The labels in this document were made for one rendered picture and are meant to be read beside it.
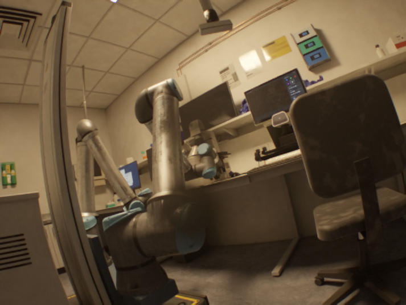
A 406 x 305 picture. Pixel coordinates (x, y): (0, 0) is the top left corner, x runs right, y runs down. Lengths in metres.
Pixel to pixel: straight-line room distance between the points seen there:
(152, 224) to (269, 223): 1.71
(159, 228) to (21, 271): 0.41
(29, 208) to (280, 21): 2.52
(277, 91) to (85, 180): 1.38
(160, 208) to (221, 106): 1.69
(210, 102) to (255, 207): 1.18
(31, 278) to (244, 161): 2.00
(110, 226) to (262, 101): 1.27
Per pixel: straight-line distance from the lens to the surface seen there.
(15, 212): 0.64
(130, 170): 2.81
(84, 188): 1.32
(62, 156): 0.80
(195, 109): 2.40
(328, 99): 0.78
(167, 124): 0.80
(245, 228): 2.35
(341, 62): 2.23
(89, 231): 1.13
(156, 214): 0.63
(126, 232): 0.68
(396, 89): 2.10
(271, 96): 1.56
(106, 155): 1.23
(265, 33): 2.51
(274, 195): 2.12
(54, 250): 3.10
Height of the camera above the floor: 0.76
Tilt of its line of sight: 8 degrees up
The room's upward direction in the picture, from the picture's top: 15 degrees counter-clockwise
